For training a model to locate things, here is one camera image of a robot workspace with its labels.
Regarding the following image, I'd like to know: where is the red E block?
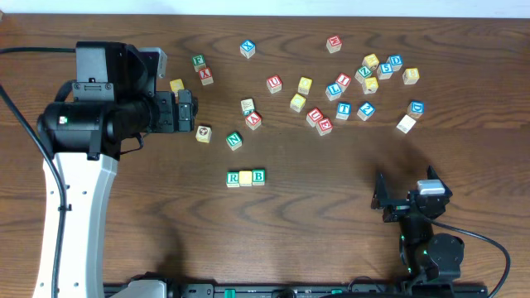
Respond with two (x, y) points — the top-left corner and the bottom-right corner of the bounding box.
(316, 118), (334, 136)

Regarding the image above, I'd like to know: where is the blue D block upper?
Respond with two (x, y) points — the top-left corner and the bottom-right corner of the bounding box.
(387, 55), (403, 72)

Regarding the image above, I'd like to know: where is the blue X block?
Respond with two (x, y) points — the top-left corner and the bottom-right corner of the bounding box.
(239, 40), (256, 59)

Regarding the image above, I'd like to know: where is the blue D block lower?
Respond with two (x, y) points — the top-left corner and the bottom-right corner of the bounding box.
(407, 101), (425, 119)

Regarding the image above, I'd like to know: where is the blue 5 block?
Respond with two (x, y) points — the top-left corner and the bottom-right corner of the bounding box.
(377, 63), (393, 80)

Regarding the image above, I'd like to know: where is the red U block lower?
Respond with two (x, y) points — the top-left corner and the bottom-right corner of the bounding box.
(306, 108), (324, 127)

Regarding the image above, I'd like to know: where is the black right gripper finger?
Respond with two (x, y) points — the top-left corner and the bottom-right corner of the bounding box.
(426, 166), (445, 186)
(370, 172), (389, 209)

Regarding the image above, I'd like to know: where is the yellow 8 block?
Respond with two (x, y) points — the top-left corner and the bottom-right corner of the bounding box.
(402, 68), (420, 85)

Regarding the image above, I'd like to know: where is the green N block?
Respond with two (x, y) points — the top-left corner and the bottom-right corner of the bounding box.
(226, 132), (243, 151)

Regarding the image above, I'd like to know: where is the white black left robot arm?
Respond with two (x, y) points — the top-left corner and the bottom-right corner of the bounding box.
(34, 41), (198, 297)

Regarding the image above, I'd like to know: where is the yellow O block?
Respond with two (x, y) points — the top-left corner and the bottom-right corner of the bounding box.
(238, 171), (253, 187)

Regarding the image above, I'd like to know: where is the green Z block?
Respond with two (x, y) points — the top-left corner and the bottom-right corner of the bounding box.
(354, 65), (372, 84)

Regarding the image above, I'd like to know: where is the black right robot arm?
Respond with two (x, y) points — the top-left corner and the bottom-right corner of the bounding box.
(371, 167), (465, 284)

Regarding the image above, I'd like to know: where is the green F block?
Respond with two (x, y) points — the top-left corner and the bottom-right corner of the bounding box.
(191, 55), (206, 72)

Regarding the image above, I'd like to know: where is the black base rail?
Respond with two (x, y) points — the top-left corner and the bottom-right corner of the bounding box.
(167, 280), (488, 298)

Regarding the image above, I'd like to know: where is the green R block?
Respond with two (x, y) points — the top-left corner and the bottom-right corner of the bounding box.
(226, 171), (240, 188)

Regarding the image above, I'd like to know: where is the blue d block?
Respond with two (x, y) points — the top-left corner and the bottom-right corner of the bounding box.
(387, 55), (403, 72)
(407, 101), (425, 119)

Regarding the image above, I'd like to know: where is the monkey picture wooden block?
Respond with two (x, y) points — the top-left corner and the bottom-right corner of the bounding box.
(195, 125), (212, 143)

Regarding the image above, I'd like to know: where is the blue L block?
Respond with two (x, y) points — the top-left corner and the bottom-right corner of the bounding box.
(325, 83), (342, 101)

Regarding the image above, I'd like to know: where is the red U block upper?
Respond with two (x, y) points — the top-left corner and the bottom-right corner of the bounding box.
(266, 75), (282, 94)

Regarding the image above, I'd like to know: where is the green B block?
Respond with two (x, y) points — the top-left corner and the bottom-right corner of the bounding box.
(252, 169), (266, 185)

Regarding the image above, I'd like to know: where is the red block far top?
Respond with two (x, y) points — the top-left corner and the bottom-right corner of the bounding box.
(326, 35), (342, 54)

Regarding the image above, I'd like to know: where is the plain wooden block right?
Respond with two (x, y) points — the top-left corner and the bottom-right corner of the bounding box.
(397, 114), (417, 134)

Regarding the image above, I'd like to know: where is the red A block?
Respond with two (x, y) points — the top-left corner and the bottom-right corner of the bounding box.
(245, 111), (263, 130)

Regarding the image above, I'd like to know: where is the yellow hammer block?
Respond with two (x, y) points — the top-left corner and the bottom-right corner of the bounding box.
(362, 77), (378, 94)

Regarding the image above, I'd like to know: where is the red Y block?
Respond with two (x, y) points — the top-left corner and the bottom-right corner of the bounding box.
(199, 67), (214, 85)

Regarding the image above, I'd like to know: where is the plain green-edged block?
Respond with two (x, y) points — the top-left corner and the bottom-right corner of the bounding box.
(240, 99), (255, 117)

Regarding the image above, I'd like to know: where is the blue T block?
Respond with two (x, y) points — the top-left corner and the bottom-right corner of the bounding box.
(335, 103), (351, 120)

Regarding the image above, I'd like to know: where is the red I block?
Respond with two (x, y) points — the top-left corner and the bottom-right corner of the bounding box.
(335, 73), (351, 92)

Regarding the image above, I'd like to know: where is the red u block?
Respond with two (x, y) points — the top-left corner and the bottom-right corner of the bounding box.
(266, 75), (282, 94)
(306, 108), (324, 127)

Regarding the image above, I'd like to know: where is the blue 2 block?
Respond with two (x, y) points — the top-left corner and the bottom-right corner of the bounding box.
(357, 102), (376, 121)

